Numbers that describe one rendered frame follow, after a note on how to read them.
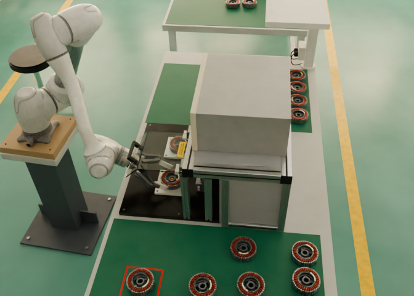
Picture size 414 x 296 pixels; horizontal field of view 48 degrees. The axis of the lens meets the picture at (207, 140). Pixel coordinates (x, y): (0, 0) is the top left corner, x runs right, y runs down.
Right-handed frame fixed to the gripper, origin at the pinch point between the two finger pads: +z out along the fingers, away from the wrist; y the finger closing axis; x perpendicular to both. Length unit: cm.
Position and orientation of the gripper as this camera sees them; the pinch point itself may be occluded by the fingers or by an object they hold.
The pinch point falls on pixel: (167, 177)
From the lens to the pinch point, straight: 223.9
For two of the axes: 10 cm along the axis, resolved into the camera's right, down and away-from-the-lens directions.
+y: -1.3, 6.8, -7.2
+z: 8.7, 4.3, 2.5
